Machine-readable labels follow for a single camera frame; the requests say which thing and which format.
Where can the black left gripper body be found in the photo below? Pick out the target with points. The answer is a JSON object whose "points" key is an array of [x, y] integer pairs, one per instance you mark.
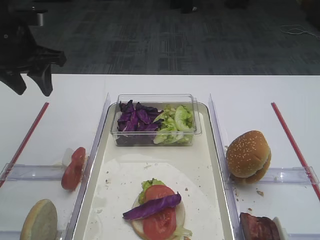
{"points": [[20, 52]]}

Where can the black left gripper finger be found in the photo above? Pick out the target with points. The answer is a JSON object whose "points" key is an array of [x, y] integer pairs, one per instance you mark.
{"points": [[14, 81], [42, 76]]}

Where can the purple cabbage pile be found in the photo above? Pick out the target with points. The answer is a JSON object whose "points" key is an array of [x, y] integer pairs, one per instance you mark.
{"points": [[137, 118]]}

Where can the purple cabbage leaf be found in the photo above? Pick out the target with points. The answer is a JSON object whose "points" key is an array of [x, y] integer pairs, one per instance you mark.
{"points": [[152, 207]]}

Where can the upright tomato slice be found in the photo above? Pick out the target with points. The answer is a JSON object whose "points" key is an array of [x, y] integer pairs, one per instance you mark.
{"points": [[73, 173]]}

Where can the green lettuce pile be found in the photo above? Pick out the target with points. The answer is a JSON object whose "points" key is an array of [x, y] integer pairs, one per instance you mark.
{"points": [[175, 126]]}

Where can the lettuce leaf on bun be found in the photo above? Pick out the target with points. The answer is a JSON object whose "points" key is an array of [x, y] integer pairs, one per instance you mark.
{"points": [[145, 185]]}

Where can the tomato slice on bun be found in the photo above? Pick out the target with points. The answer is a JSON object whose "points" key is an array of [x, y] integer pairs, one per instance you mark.
{"points": [[161, 225]]}

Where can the brown meat patty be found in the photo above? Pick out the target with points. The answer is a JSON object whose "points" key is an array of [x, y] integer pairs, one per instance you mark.
{"points": [[258, 228]]}

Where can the white pusher block far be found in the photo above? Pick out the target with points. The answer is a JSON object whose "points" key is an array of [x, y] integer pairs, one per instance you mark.
{"points": [[65, 160]]}

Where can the left far clear divider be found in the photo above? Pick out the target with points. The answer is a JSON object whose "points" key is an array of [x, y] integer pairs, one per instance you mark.
{"points": [[22, 172]]}

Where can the clear divider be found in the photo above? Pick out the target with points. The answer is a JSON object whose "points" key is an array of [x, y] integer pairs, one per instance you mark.
{"points": [[294, 175], [22, 172], [303, 236]]}

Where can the clear plastic salad box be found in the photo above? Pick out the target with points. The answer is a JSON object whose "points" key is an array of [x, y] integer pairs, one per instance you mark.
{"points": [[159, 101]]}

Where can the white metal tray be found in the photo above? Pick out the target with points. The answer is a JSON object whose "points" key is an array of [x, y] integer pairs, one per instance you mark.
{"points": [[119, 171]]}

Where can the upright plain bun half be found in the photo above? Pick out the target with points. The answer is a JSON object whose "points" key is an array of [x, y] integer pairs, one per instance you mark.
{"points": [[41, 222]]}

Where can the sesame burger bun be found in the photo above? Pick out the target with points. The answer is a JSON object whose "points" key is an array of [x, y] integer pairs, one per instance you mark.
{"points": [[248, 157]]}

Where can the right far clear divider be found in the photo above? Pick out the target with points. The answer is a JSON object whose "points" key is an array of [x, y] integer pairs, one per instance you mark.
{"points": [[294, 175]]}

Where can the right near clear divider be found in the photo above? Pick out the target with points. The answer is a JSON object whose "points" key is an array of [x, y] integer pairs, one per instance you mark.
{"points": [[303, 236]]}

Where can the left red rail strip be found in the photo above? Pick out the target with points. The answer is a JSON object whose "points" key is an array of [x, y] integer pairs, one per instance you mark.
{"points": [[23, 142]]}

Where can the red rail strip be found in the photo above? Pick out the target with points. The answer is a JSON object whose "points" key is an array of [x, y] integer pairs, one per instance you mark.
{"points": [[297, 150], [23, 142]]}

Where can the right red rail strip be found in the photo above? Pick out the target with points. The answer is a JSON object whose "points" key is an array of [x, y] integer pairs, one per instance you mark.
{"points": [[297, 150]]}

